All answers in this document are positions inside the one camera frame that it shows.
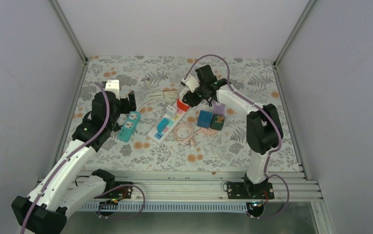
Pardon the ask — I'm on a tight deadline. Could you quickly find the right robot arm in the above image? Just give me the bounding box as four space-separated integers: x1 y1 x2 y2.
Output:
180 65 283 198

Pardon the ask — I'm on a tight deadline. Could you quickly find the white multicolour power strip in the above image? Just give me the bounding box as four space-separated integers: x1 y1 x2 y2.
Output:
147 103 188 144

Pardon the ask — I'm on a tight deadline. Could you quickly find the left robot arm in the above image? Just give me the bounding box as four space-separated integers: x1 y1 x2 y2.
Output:
11 91 136 234

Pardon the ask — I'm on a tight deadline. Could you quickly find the purple power strip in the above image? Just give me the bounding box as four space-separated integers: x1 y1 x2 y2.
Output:
213 101 225 116

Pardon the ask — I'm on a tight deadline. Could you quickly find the white cube plug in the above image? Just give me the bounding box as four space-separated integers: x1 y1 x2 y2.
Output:
166 105 178 119

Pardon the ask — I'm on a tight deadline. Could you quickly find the cyan cube socket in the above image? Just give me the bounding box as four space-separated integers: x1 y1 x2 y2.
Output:
157 117 169 133

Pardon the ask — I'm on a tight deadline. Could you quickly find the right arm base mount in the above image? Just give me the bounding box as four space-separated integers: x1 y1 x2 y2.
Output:
222 178 290 220

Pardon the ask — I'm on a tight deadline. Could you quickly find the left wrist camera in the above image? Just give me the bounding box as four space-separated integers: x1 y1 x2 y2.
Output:
105 79 120 99

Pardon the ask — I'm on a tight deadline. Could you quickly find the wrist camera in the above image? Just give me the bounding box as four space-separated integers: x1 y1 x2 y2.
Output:
105 79 120 99
181 74 200 93

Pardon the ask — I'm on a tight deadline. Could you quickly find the dark green cube socket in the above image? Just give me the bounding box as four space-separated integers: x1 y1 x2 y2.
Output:
210 114 225 131

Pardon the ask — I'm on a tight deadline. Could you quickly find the teal power strip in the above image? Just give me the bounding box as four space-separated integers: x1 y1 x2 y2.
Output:
118 111 141 143

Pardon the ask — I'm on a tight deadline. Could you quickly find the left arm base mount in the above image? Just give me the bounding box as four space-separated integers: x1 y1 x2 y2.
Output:
75 175 146 220

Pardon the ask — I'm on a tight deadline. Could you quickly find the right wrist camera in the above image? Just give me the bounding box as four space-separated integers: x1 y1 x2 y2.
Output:
181 74 200 93

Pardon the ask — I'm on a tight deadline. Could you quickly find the pink round socket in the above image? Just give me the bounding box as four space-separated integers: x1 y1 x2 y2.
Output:
201 128 219 136

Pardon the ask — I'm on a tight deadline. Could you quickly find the pink coiled cable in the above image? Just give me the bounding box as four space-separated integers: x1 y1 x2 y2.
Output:
173 122 203 147

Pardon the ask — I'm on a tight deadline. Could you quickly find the blue cube socket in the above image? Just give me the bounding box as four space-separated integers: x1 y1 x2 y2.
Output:
197 110 213 129

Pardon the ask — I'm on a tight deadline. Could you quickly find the floral table mat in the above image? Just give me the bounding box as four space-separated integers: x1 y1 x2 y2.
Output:
69 56 299 173

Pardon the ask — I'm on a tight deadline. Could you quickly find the white tiger cube socket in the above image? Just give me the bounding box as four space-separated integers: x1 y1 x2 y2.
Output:
178 87 190 101

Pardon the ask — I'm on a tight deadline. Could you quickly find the white coiled power cord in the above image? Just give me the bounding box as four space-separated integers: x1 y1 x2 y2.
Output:
138 80 181 112

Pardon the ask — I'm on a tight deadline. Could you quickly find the red cube socket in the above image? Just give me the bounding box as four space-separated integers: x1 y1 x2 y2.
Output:
176 98 190 112

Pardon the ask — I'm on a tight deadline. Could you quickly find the aluminium rail frame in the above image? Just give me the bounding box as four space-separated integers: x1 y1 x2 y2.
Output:
79 172 334 234

